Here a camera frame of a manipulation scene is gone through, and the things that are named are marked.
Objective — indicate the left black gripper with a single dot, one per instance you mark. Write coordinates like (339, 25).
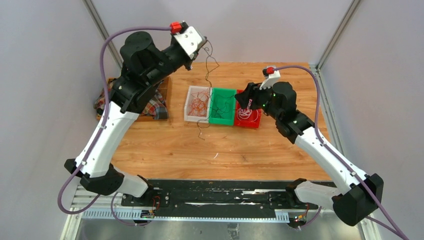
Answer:
(188, 64)

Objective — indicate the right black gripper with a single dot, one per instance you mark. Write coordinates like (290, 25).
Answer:
(252, 91)

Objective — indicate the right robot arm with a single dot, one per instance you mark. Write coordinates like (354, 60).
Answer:
(356, 194)

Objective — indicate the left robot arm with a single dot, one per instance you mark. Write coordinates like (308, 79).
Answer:
(144, 67)

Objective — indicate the red plastic bin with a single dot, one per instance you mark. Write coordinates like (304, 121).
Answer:
(247, 119)

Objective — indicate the wooden tray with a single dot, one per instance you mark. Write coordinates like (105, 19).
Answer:
(165, 89)

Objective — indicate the green plastic bin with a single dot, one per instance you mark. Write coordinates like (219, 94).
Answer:
(222, 106)

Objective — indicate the white plastic bin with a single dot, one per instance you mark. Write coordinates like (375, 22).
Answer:
(197, 104)

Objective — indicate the plaid flannel shirt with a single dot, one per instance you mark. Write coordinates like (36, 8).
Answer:
(155, 102)

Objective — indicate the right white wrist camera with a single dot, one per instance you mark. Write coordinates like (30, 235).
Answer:
(272, 75)

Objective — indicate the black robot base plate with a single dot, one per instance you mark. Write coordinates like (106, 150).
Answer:
(211, 200)

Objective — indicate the aluminium frame rail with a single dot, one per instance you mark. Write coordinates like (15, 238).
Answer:
(100, 222)

